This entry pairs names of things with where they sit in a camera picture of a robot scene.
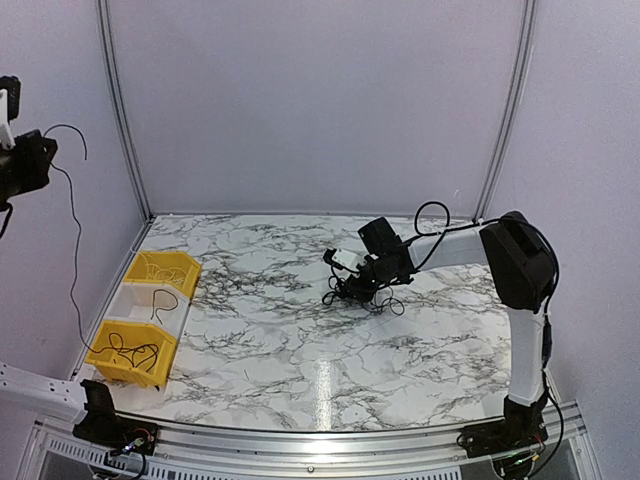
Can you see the far yellow bin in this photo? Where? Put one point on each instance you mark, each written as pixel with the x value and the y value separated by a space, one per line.
pixel 174 268

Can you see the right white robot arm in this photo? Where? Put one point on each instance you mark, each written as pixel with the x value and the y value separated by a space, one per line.
pixel 524 269

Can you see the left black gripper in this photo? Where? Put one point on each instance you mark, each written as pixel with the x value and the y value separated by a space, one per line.
pixel 36 168

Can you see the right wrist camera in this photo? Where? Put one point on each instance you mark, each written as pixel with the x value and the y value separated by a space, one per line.
pixel 343 259

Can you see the near yellow bin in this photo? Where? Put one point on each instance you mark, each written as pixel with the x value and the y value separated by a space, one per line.
pixel 134 353

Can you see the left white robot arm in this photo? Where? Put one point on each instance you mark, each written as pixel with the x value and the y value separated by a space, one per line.
pixel 60 399

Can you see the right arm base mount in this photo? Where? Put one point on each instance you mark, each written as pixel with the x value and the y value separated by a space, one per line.
pixel 521 426

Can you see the white middle bin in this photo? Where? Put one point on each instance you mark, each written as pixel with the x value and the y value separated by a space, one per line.
pixel 159 305

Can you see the yellow bin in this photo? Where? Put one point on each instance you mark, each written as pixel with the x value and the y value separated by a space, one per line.
pixel 174 268
pixel 134 353

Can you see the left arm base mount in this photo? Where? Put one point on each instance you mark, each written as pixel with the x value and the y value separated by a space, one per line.
pixel 103 426

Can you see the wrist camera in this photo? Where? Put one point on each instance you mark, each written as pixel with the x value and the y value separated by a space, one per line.
pixel 10 105
pixel 343 259

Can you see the right aluminium corner post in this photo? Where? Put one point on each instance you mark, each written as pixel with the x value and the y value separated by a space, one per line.
pixel 515 91

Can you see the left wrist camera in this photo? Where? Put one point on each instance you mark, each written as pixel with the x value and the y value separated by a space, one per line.
pixel 10 105

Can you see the aluminium front rail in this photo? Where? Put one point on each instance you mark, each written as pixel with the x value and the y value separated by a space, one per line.
pixel 184 451

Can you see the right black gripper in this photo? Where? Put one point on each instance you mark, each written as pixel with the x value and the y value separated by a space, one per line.
pixel 359 292

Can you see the left aluminium corner post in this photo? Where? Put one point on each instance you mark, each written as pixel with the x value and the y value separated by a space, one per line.
pixel 116 94

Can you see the aluminium corner post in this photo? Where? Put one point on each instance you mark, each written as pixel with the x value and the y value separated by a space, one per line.
pixel 515 91
pixel 116 94

